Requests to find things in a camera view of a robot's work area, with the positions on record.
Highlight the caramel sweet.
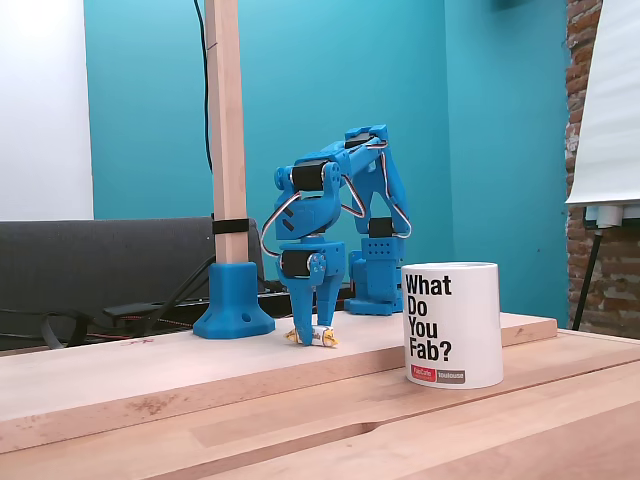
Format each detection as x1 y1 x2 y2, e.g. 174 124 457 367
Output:
283 324 340 349

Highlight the white mug with black text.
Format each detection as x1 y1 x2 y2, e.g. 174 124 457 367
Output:
400 260 504 390

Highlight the black power strip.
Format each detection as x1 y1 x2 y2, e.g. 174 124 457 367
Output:
257 280 356 319

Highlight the light wooden board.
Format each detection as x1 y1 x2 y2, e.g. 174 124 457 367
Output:
0 310 559 426

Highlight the flat black adapter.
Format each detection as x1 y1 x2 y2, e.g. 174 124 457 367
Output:
102 301 161 326

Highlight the dark grey sofa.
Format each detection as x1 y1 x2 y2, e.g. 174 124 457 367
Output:
0 216 266 351

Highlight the black easel leg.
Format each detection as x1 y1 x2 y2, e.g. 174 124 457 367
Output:
571 227 604 331

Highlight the white flip chart paper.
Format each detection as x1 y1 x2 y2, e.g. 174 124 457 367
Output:
563 0 640 206

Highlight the blue printed post base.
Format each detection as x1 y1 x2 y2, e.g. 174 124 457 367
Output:
192 260 277 341

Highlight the black strap around post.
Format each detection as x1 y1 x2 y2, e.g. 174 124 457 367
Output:
211 218 250 235

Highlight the wooden post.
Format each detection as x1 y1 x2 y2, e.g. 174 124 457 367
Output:
204 0 250 265

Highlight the thin black cable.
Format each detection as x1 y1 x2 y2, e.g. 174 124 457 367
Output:
193 0 215 174

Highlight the black strap loop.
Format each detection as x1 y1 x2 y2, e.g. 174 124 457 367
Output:
40 310 90 350

